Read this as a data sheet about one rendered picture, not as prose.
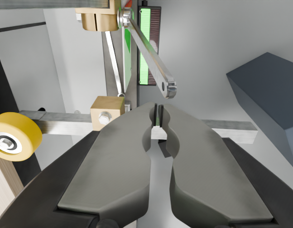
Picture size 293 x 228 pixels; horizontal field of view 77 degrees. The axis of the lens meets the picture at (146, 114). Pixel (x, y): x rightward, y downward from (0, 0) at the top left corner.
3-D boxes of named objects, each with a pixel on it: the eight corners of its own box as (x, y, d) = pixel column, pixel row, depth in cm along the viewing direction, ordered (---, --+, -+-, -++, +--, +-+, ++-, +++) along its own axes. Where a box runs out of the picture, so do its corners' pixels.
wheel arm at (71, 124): (249, 117, 35) (260, 131, 31) (243, 132, 37) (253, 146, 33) (24, 107, 36) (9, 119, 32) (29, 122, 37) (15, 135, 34)
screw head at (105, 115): (111, 111, 30) (109, 115, 29) (112, 122, 31) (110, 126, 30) (98, 111, 30) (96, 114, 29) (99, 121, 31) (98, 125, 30)
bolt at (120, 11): (140, -7, 34) (132, 10, 23) (140, 9, 36) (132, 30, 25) (129, -7, 34) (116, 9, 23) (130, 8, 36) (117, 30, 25)
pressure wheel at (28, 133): (33, 84, 36) (-13, 114, 26) (69, 109, 38) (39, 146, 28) (16, 110, 39) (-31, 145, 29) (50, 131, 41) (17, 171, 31)
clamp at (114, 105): (127, 96, 34) (123, 109, 29) (128, 151, 41) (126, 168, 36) (94, 95, 34) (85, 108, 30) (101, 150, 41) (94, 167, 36)
